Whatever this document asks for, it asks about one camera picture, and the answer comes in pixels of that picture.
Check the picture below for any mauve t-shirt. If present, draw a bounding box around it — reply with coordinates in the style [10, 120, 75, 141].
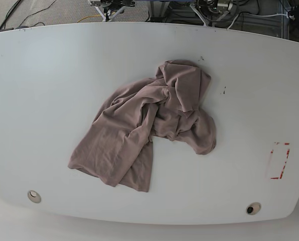
[68, 60, 216, 192]

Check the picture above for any right table grommet hole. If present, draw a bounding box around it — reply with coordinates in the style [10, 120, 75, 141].
[246, 202, 261, 215]

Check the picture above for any table grommet hole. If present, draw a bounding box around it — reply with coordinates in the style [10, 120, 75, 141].
[246, 202, 261, 215]
[27, 190, 42, 204]

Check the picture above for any left table grommet hole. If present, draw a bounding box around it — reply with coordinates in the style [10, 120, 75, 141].
[27, 190, 42, 204]

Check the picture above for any red tape rectangle marking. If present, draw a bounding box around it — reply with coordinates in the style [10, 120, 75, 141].
[265, 142, 290, 180]

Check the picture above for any yellow cable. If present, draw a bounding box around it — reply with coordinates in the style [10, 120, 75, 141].
[78, 14, 104, 24]

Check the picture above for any white cable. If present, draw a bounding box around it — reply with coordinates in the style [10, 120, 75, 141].
[227, 10, 290, 30]

